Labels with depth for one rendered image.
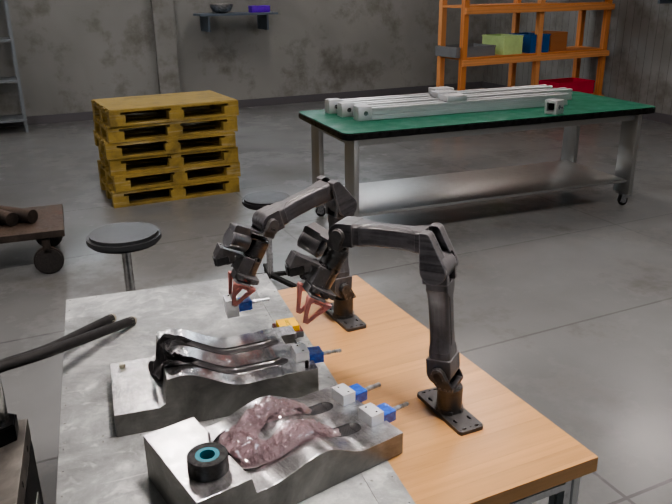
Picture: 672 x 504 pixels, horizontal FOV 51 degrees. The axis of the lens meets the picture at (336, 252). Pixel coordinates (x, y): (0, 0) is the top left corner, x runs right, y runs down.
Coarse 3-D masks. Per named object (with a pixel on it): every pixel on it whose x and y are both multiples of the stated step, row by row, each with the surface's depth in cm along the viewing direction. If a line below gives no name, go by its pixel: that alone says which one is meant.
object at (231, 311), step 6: (228, 294) 206; (228, 300) 203; (246, 300) 205; (252, 300) 207; (258, 300) 207; (264, 300) 208; (228, 306) 203; (234, 306) 203; (240, 306) 204; (246, 306) 205; (252, 306) 206; (228, 312) 203; (234, 312) 204; (228, 318) 204
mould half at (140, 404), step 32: (192, 352) 180; (256, 352) 188; (288, 352) 187; (128, 384) 179; (192, 384) 169; (224, 384) 172; (256, 384) 175; (288, 384) 178; (128, 416) 167; (160, 416) 169; (192, 416) 172; (224, 416) 175
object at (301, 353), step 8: (296, 344) 185; (304, 344) 185; (296, 352) 181; (304, 352) 182; (312, 352) 184; (320, 352) 184; (328, 352) 186; (336, 352) 187; (296, 360) 182; (304, 360) 182; (320, 360) 184
